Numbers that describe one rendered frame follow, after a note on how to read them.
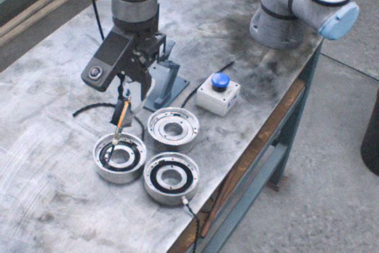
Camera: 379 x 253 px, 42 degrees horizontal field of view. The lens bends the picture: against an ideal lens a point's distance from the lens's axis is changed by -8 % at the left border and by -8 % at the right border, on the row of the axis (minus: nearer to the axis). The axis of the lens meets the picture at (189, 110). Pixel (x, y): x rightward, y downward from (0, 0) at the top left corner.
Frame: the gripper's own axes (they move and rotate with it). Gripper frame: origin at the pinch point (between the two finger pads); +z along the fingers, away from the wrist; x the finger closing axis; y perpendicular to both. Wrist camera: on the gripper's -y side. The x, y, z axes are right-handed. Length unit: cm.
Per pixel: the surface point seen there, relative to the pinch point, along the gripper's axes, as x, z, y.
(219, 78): -7.9, 5.8, 23.2
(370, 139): -46, 79, 107
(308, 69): -17, 33, 74
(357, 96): -32, 94, 147
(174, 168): -10.9, 10.4, 0.1
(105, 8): 35, 13, 40
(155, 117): -0.6, 10.3, 9.5
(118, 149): 0.7, 10.7, -1.7
